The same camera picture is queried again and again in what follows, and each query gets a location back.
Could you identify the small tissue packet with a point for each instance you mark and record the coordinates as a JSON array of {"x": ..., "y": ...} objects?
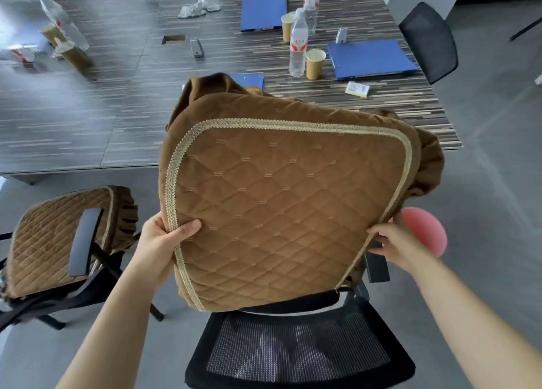
[{"x": 357, "y": 89}]

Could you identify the person's left hand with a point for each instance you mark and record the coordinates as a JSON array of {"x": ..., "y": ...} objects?
[{"x": 161, "y": 249}]

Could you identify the black office chair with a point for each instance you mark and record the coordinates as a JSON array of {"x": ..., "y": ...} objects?
[
  {"x": 429, "y": 41},
  {"x": 84, "y": 236},
  {"x": 296, "y": 346}
]

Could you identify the blue folder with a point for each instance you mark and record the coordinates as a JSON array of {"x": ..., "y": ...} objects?
[
  {"x": 262, "y": 10},
  {"x": 370, "y": 58},
  {"x": 250, "y": 80}
]

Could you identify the large crumpled white tissue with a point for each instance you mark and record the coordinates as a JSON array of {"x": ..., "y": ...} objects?
[{"x": 199, "y": 8}]

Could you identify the brown quilted cushion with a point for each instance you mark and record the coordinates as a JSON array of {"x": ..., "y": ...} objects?
[
  {"x": 46, "y": 240},
  {"x": 288, "y": 198}
]

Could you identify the black metal leg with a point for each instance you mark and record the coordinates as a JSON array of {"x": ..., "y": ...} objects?
[{"x": 525, "y": 29}]

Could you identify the person's left forearm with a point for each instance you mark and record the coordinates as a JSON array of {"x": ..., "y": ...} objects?
[{"x": 114, "y": 333}]

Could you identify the striped wooden table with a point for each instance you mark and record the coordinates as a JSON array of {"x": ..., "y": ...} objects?
[{"x": 63, "y": 118}]

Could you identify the person's right forearm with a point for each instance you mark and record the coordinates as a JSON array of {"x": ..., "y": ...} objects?
[{"x": 474, "y": 325}]

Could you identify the person's right hand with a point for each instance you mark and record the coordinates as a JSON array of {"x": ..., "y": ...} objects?
[{"x": 400, "y": 245}]

